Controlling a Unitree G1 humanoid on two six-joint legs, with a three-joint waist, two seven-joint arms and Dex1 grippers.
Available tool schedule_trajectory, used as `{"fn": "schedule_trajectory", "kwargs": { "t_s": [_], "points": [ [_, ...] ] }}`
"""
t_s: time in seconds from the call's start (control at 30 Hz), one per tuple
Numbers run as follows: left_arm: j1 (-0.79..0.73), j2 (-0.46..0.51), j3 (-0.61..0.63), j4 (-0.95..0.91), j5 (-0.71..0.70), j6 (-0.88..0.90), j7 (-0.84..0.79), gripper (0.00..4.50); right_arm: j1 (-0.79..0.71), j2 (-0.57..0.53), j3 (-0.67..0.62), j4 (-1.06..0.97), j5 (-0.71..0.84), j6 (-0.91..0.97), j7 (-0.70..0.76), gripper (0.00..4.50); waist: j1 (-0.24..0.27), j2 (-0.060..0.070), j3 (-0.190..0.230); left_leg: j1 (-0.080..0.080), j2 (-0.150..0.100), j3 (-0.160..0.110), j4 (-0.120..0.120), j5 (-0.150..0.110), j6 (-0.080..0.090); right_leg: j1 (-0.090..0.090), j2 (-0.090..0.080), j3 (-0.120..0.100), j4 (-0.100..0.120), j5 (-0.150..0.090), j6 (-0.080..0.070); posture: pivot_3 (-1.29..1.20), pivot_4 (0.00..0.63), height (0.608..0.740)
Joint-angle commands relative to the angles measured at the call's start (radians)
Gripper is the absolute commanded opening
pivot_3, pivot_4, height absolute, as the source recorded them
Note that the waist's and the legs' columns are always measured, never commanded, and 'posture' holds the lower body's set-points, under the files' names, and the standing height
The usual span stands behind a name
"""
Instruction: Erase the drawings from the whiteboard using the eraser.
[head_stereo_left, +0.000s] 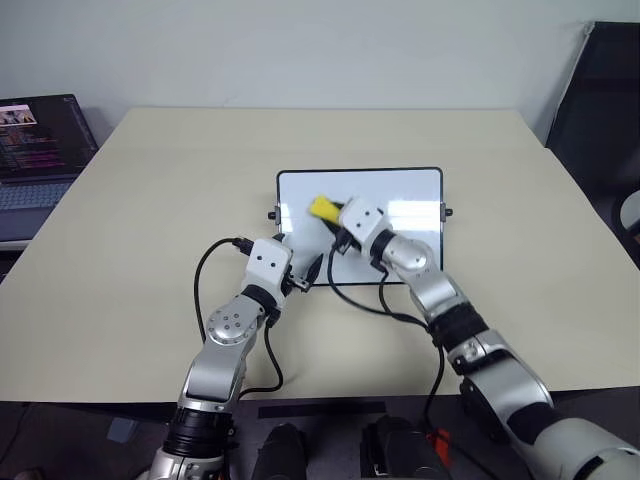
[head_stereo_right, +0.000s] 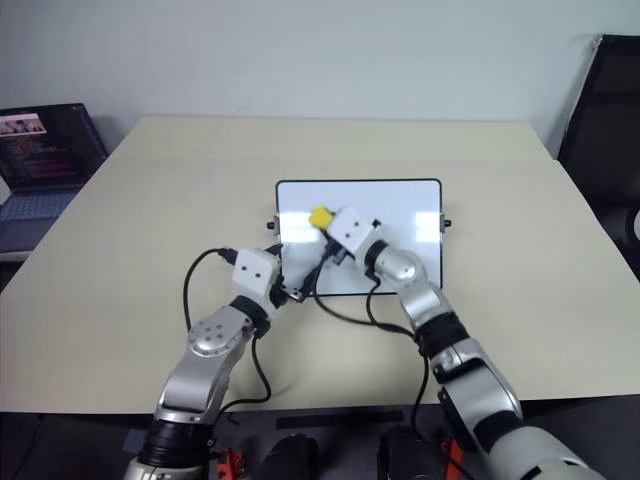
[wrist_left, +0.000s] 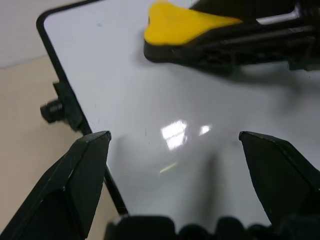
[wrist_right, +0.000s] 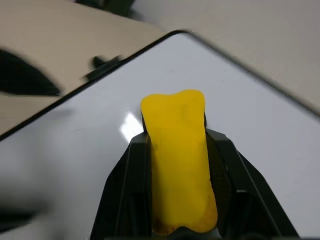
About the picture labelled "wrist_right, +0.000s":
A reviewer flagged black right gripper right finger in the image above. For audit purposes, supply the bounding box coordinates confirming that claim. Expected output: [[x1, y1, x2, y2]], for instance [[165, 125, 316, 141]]
[[205, 128, 301, 238]]

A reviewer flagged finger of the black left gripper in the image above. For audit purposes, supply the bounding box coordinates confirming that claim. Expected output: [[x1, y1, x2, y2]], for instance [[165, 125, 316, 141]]
[[0, 48, 64, 97]]

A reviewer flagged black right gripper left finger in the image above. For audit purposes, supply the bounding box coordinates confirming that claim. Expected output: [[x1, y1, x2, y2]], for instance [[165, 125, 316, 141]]
[[89, 132, 161, 238]]

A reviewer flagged yellow whiteboard eraser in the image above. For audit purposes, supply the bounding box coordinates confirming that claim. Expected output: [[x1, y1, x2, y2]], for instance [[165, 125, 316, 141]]
[[140, 88, 219, 237]]

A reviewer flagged black-framed whiteboard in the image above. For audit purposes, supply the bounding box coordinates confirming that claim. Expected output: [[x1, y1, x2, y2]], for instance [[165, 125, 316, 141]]
[[0, 29, 320, 240]]

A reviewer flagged small black clamp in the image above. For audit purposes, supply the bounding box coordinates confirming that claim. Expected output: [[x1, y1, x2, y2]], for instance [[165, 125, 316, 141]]
[[79, 55, 125, 81]]

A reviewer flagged dark blurry object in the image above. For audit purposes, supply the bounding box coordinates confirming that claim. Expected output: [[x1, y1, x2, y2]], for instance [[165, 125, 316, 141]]
[[74, 0, 138, 12]]

